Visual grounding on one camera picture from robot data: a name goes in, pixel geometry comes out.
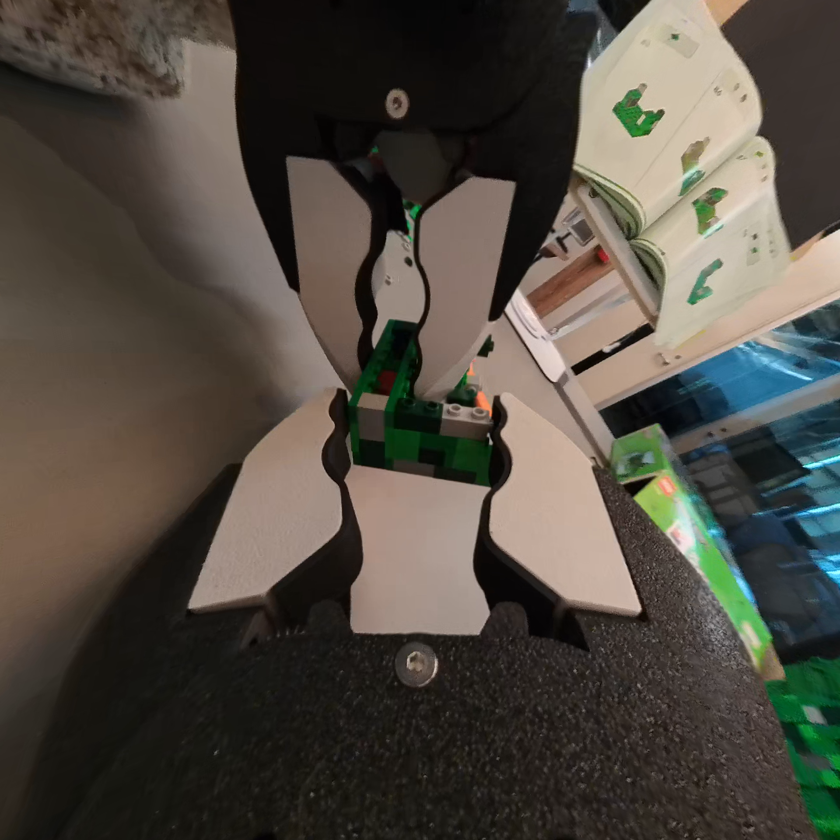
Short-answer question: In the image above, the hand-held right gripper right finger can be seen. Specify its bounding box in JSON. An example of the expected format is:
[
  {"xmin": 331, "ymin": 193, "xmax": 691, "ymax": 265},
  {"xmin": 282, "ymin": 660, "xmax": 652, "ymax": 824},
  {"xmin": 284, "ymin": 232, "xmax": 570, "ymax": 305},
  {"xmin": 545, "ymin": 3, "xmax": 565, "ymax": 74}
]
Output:
[{"xmin": 471, "ymin": 392, "xmax": 644, "ymax": 618}]

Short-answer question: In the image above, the lego instruction booklet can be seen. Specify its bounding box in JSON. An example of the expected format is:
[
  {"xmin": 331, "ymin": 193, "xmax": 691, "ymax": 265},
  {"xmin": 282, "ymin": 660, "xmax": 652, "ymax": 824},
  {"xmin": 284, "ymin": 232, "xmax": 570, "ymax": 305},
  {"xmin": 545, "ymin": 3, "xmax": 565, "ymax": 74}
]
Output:
[{"xmin": 570, "ymin": 0, "xmax": 796, "ymax": 353}]

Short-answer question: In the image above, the green and grey lego build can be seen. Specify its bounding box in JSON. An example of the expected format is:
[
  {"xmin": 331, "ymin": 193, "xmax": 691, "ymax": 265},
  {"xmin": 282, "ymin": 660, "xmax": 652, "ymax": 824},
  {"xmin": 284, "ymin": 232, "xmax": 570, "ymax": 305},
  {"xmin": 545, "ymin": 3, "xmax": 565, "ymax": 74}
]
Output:
[{"xmin": 346, "ymin": 319, "xmax": 497, "ymax": 489}]

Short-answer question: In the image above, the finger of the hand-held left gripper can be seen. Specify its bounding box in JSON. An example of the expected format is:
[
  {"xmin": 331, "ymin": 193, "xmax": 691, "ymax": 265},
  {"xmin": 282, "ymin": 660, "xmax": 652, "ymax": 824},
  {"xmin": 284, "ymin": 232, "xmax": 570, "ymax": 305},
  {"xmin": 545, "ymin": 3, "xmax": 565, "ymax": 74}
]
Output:
[
  {"xmin": 284, "ymin": 155, "xmax": 390, "ymax": 395},
  {"xmin": 412, "ymin": 175, "xmax": 518, "ymax": 403}
]

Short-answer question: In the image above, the green lego set box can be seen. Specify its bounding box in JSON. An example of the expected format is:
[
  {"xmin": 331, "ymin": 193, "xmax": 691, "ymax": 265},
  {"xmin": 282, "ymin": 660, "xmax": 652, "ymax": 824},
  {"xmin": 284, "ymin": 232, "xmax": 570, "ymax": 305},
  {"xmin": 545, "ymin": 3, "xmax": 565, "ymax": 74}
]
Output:
[{"xmin": 609, "ymin": 422, "xmax": 786, "ymax": 682}]

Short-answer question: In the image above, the large green creeper lego model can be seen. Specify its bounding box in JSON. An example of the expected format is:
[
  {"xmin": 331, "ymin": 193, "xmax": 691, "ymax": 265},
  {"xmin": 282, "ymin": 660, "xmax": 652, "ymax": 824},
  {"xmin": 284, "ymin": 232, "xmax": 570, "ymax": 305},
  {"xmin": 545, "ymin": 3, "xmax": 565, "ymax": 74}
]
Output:
[{"xmin": 763, "ymin": 658, "xmax": 840, "ymax": 840}]

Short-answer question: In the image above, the wooden side table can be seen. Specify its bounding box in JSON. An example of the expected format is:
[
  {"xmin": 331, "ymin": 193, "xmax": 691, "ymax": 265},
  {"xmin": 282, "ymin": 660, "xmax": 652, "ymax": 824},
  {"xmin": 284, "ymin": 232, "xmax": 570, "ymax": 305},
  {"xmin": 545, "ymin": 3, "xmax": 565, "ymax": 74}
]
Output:
[{"xmin": 524, "ymin": 251, "xmax": 619, "ymax": 317}]

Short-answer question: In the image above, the person's left forearm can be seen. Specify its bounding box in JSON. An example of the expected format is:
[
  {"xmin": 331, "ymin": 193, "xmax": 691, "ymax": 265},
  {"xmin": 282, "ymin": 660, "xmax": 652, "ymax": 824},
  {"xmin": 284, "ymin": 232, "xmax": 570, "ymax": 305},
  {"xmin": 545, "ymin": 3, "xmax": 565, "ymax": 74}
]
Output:
[{"xmin": 0, "ymin": 0, "xmax": 189, "ymax": 101}]

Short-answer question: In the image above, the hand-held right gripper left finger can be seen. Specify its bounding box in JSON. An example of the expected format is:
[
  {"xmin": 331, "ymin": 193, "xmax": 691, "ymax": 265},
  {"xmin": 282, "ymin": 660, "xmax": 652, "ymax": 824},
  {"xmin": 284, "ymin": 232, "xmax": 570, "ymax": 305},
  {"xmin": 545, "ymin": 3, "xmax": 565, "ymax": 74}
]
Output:
[{"xmin": 185, "ymin": 386, "xmax": 364, "ymax": 616}]

